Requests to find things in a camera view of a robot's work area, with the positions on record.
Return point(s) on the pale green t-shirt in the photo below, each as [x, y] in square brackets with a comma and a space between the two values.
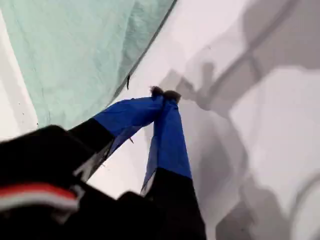
[75, 50]

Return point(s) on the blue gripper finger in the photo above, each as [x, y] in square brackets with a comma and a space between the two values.
[170, 150]
[130, 112]

